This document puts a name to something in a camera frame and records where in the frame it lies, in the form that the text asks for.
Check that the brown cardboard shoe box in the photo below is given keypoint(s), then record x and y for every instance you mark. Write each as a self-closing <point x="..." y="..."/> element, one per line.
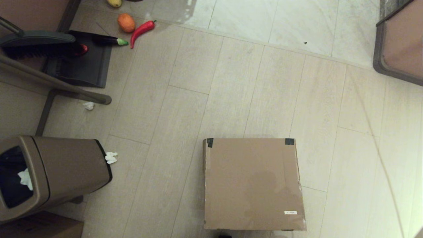
<point x="251" y="181"/>

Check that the toy red chili pepper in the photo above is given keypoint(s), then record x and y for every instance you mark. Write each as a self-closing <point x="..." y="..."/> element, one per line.
<point x="140" y="30"/>

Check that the small crumpled white tissue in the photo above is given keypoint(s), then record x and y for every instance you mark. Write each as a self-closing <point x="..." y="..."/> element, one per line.
<point x="88" y="105"/>

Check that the toy orange fruit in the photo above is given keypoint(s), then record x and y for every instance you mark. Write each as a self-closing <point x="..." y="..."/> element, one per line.
<point x="126" y="22"/>

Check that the toy purple eggplant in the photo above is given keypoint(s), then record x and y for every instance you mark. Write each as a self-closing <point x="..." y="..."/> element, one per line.
<point x="105" y="40"/>

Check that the black plastic dustpan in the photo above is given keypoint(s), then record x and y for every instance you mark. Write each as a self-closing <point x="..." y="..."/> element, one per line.
<point x="86" y="66"/>

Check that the small red toy fruit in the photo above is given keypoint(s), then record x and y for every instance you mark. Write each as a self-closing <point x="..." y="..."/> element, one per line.
<point x="84" y="49"/>

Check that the toy yellow fruit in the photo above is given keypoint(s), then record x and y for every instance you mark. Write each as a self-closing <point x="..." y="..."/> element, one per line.
<point x="114" y="3"/>

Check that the brown plastic trash bin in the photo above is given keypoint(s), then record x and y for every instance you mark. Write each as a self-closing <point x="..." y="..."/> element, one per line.
<point x="66" y="165"/>

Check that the grey black-bristled hand brush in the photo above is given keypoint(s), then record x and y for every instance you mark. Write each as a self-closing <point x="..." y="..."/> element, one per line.
<point x="39" y="38"/>

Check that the closed brown cardboard carton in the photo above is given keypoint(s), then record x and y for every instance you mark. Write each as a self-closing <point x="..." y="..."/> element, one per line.
<point x="49" y="228"/>

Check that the brown table with grey rim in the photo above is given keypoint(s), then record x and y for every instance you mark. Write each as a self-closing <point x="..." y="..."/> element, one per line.
<point x="403" y="43"/>

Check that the brown table with dark rim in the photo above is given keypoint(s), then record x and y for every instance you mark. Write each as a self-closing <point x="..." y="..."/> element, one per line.
<point x="33" y="15"/>

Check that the brown metal table leg frame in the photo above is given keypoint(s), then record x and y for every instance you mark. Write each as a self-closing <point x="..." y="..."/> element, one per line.
<point x="49" y="81"/>

